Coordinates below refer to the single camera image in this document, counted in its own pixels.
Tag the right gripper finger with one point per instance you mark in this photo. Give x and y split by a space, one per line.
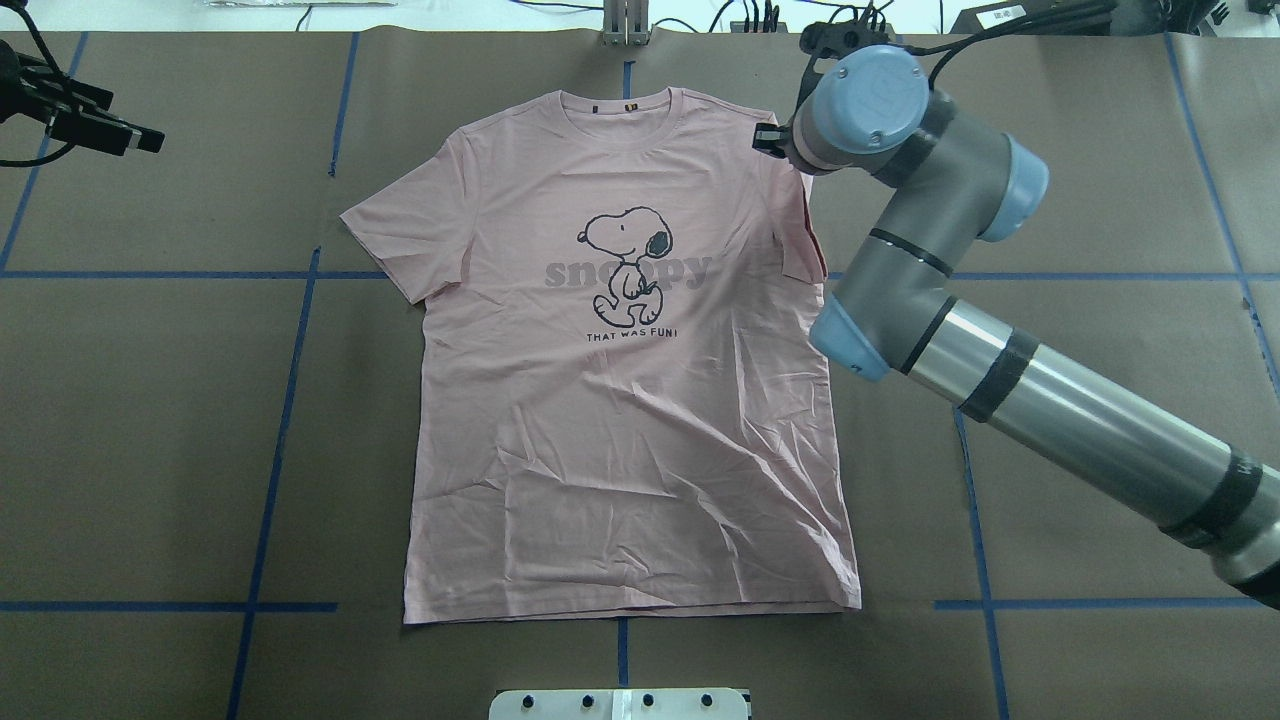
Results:
771 140

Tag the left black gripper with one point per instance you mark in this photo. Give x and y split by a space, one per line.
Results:
62 104

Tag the pink Snoopy t-shirt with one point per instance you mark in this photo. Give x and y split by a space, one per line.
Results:
621 411

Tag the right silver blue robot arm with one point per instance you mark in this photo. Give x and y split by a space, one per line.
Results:
956 181

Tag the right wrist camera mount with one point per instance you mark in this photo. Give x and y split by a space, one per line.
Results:
840 35

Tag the aluminium frame post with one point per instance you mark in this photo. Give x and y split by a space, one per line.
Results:
626 23

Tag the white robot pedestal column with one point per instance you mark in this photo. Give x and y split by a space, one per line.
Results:
623 703

